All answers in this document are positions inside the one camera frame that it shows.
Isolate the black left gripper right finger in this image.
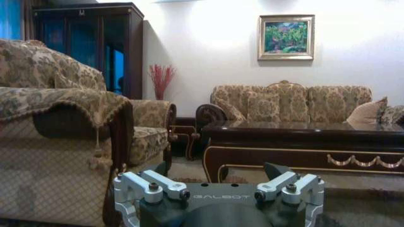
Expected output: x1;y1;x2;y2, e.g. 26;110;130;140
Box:
254;162;325;227

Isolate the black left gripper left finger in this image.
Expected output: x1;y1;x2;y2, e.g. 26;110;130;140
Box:
113;161;190;227

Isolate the patterned dark floor rug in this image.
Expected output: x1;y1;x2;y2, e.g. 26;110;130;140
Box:
169;175;404;227

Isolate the dark wooden coffee table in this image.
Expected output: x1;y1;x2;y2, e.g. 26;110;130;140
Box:
200;120;404;184

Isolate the dark wooden side table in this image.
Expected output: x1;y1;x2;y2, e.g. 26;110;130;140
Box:
168;116;202;161

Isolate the floral beige three-seat sofa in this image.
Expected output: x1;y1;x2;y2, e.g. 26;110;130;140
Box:
194;79;404;125

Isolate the floral cushion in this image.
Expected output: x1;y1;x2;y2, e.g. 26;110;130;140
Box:
246;91;281;122
212;96;246;122
380;105;404;125

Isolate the floral beige armchair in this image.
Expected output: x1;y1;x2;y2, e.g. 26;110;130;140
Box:
0;39;177;220

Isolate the plain beige cushion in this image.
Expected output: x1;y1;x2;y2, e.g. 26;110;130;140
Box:
345;96;388;124

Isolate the fringed floral armrest cover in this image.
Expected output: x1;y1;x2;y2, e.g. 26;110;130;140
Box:
0;86;133;171

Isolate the red dried twig bunch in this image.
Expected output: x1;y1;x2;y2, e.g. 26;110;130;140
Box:
148;63;176;100

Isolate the dark wooden display cabinet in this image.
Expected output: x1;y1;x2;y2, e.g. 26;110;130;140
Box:
30;1;145;100

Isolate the framed green landscape painting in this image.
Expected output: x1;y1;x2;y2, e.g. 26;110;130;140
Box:
257;14;316;61

